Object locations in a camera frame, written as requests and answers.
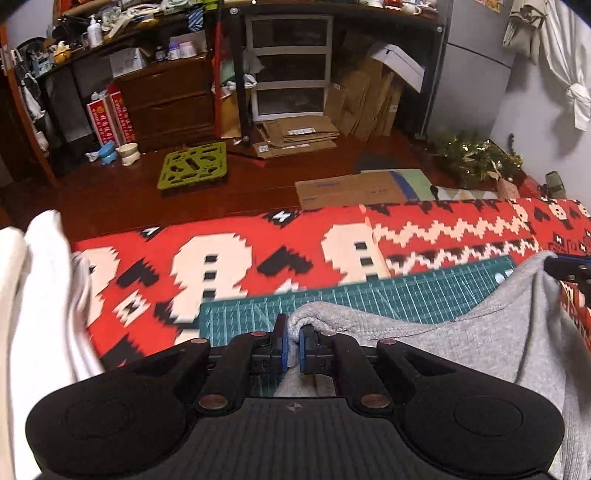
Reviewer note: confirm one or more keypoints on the light green paper sheet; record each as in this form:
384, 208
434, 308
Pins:
420, 182

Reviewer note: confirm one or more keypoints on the brown paper bag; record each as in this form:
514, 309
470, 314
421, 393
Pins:
228, 115

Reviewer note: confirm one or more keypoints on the white lotion bottle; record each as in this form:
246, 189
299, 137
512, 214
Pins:
95, 34

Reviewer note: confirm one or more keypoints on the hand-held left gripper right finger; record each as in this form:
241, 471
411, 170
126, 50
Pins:
304, 350

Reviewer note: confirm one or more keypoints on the row of brown cardboard boxes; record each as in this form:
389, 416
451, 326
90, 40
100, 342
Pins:
360, 92

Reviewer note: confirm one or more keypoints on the white tied curtain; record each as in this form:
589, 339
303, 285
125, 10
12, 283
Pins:
570, 55

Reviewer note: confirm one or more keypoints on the yellow toy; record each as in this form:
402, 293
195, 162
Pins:
62, 53

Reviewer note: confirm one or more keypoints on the woven wooden box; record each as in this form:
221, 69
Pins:
508, 188

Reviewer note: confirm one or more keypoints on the green cutting mat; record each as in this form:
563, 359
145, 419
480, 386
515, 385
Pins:
369, 290

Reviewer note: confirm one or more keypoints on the white cardboard box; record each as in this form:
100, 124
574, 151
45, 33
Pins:
397, 62

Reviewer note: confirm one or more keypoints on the flat cardboard box blue print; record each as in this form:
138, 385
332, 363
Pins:
351, 189

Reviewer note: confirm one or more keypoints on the blue pet bowl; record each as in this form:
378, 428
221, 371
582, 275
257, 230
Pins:
107, 153

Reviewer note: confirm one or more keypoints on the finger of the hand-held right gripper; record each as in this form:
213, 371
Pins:
568, 267

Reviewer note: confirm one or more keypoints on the white pet bowl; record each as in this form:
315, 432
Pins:
128, 153

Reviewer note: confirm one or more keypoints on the red metal pole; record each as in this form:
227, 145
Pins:
217, 78

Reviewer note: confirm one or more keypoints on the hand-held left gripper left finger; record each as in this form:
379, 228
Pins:
280, 345

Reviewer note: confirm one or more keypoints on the grey knit sweater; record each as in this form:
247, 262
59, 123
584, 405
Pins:
461, 332

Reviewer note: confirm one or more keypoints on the grey refrigerator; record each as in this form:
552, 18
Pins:
475, 46

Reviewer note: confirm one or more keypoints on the green Christmas garland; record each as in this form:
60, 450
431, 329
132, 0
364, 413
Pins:
475, 157

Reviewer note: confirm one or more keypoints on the green plastic crate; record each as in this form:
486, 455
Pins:
168, 180

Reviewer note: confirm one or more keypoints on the small white box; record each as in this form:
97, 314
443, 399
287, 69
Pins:
127, 62

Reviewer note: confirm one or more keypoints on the wooden drawer cabinet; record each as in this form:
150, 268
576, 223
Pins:
171, 106

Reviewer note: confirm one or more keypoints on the checkered paper sheet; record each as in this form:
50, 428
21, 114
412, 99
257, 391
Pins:
466, 194

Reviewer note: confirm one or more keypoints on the white plastic drawer unit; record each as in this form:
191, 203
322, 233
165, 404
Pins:
288, 50

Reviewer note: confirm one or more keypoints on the black metal rack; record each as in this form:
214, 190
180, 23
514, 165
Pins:
240, 92

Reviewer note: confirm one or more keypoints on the cream folded cloth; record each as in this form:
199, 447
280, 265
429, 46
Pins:
9, 277

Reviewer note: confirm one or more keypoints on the white folded cloth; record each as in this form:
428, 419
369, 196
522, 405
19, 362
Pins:
51, 300

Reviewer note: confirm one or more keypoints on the red patterned blanket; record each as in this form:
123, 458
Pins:
300, 240

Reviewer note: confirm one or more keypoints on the pile of flattened cardboard boxes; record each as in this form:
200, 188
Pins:
295, 134

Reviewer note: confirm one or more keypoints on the dark grey floor mat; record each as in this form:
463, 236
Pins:
374, 162

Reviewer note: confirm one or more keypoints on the wooden door frame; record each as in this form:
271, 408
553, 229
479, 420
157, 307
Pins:
27, 124

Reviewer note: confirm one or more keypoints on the beige hanging cloth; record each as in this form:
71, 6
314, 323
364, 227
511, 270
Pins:
521, 32

